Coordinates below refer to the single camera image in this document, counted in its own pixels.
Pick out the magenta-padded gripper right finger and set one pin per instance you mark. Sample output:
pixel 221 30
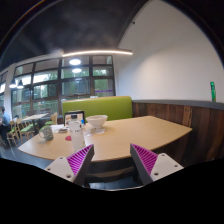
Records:
pixel 163 165

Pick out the green bottle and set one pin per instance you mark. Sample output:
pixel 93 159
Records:
pixel 213 91

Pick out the green speckled white mug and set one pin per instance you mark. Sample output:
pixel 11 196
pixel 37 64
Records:
pixel 47 133

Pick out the wooden chairs with green seats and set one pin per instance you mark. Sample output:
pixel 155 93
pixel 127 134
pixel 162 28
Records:
pixel 26 128

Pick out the large black-framed window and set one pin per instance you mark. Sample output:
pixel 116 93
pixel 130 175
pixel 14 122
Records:
pixel 60 83

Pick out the white bowl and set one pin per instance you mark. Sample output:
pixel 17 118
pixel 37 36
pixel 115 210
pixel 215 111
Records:
pixel 96 120

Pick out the light wooden dining table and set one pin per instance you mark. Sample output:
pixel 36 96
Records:
pixel 35 116

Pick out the clear black-capped drink bottle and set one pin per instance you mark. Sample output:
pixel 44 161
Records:
pixel 77 135

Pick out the small dark box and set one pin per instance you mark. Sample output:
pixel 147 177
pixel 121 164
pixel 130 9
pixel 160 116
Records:
pixel 63 130

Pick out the person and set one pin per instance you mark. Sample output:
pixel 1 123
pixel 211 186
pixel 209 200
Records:
pixel 4 121

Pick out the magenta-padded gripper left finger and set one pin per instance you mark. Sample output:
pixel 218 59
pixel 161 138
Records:
pixel 61 166

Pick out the white paper sheets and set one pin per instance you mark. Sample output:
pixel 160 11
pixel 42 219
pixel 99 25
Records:
pixel 56 127

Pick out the green upholstered bench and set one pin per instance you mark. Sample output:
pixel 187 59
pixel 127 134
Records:
pixel 100 107

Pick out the white paper napkin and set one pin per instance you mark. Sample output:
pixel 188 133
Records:
pixel 100 130

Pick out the long curved ceiling light strip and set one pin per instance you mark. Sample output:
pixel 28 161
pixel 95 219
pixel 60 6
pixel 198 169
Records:
pixel 100 52

